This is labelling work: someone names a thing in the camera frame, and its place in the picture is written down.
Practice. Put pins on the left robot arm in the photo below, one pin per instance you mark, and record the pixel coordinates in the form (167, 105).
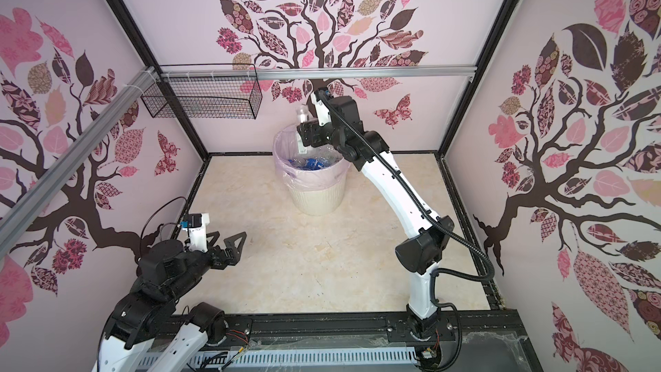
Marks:
(168, 273)

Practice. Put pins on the clear bottle green white label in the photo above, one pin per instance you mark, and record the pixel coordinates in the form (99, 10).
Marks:
(302, 114)

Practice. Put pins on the black base frame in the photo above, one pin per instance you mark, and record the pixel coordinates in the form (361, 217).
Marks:
(466, 340)

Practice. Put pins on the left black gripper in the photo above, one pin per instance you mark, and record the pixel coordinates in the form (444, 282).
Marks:
(221, 262)

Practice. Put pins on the white bin with pink liner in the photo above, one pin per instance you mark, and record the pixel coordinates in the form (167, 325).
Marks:
(314, 177)

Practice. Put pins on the grey aluminium rail left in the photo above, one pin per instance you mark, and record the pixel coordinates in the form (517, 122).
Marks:
(17, 221)

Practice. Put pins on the grey aluminium rail back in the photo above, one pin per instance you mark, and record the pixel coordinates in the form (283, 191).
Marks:
(416, 71)

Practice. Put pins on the black wire basket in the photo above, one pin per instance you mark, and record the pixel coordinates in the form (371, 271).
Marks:
(205, 91)

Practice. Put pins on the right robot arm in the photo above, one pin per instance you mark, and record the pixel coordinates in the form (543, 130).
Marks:
(336, 122)

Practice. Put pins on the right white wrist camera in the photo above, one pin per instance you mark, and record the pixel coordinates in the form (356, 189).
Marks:
(320, 98)

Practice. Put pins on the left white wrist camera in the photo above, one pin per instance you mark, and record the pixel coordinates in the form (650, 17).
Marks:
(195, 226)

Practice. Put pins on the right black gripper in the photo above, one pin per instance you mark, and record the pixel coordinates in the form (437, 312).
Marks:
(311, 133)

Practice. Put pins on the white slotted cable duct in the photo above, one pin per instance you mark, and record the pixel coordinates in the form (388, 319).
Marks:
(295, 360)

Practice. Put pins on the small clear bottle blue label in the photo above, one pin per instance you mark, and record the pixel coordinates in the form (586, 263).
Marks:
(308, 164)

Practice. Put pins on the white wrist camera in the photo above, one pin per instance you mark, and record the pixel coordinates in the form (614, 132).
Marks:
(195, 226)
(320, 98)

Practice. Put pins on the grey aluminium rail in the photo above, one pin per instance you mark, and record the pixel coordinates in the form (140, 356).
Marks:
(17, 221)
(416, 71)

